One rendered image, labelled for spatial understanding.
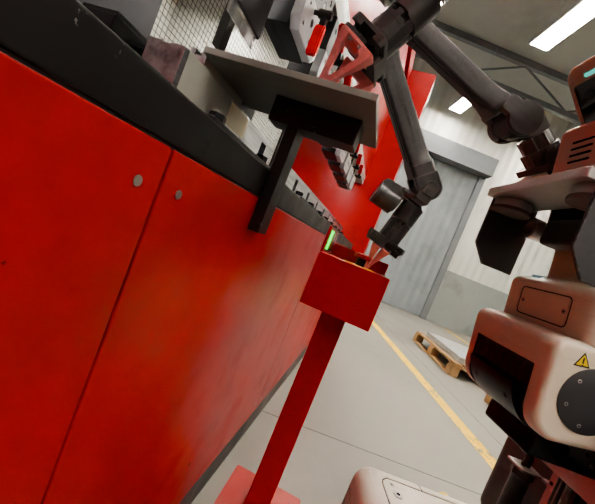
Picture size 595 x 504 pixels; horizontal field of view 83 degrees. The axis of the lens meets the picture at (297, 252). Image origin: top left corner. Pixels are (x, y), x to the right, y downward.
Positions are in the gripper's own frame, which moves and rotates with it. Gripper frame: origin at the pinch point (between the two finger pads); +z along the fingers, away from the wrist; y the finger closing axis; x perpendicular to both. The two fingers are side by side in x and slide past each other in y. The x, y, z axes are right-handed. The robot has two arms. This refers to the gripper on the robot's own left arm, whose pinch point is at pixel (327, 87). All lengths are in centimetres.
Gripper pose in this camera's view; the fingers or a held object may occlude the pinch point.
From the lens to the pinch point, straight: 60.1
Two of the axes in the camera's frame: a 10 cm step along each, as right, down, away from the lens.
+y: -2.2, -0.4, -9.8
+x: 6.0, 7.8, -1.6
